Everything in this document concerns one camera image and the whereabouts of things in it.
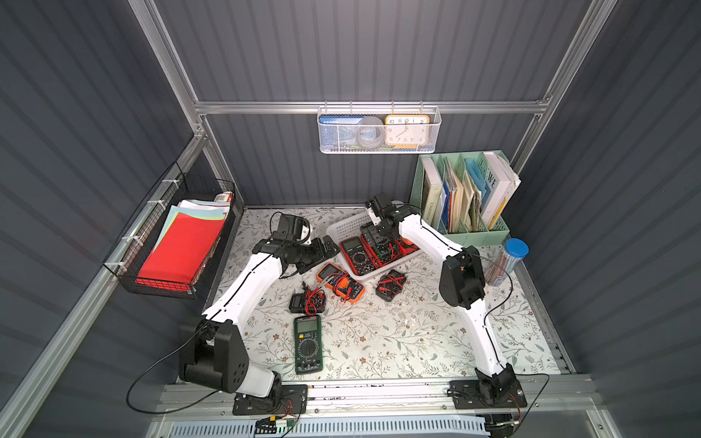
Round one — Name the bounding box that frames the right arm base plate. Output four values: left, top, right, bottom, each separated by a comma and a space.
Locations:
447, 380, 529, 410

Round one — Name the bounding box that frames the white wire wall basket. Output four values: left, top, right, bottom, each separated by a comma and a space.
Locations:
317, 104, 443, 154

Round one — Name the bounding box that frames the blue box in wall basket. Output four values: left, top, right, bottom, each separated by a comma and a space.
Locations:
318, 115, 363, 153

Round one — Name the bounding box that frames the white plastic perforated basket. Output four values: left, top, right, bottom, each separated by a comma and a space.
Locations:
327, 213, 422, 281

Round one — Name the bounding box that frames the red paper folder stack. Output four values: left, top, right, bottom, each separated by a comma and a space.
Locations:
136, 207, 226, 292

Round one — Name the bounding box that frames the orange multimeter diagonal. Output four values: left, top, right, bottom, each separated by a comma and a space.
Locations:
317, 263, 365, 304

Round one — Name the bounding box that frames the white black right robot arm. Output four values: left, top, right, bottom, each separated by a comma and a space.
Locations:
365, 193, 518, 404

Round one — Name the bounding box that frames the blue lid clear jar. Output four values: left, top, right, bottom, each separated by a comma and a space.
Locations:
485, 238, 529, 287

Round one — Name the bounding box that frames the yellow analog clock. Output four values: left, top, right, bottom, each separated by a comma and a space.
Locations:
384, 114, 431, 148

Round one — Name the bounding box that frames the green desktop file organizer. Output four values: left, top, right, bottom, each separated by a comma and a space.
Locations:
409, 151, 510, 246

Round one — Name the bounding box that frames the tiny black multimeter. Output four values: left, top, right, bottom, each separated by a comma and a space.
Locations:
288, 293, 327, 316

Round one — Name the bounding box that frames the black wire wall tray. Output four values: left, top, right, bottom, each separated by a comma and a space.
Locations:
103, 166, 237, 299

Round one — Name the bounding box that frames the dark green multimeter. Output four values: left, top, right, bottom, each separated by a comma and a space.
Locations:
360, 223, 401, 268
293, 315, 323, 375

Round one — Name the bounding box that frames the small red multimeter with leads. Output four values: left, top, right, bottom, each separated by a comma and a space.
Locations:
396, 237, 419, 257

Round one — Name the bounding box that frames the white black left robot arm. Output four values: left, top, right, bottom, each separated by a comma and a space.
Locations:
179, 237, 340, 398

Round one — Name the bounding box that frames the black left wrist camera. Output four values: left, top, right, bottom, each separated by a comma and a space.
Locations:
276, 214, 311, 244

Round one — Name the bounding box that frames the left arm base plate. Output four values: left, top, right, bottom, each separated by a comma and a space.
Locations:
232, 384, 309, 416

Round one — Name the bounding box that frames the white book in organizer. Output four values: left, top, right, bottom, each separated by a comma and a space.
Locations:
482, 151, 521, 230

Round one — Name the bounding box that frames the red ANENG multimeter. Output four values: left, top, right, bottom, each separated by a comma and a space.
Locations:
341, 237, 376, 276
361, 237, 403, 268

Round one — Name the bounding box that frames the grey tape roll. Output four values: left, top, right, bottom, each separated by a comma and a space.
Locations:
356, 116, 385, 151

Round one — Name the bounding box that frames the small black multimeter with leads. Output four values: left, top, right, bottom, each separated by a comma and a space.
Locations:
375, 269, 407, 302

